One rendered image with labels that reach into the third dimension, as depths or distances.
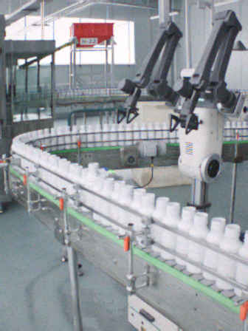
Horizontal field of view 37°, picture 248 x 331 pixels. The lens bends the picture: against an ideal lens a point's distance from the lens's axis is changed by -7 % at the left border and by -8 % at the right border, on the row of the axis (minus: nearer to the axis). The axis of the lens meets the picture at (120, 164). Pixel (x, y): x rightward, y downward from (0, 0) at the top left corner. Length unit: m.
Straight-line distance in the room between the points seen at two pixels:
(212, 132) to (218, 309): 1.18
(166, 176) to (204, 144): 3.75
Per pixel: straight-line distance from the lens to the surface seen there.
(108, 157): 3.05
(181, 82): 1.67
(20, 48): 6.59
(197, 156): 2.00
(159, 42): 2.17
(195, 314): 1.07
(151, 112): 5.49
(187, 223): 1.06
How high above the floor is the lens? 1.50
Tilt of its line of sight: 12 degrees down
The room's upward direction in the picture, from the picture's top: 1 degrees counter-clockwise
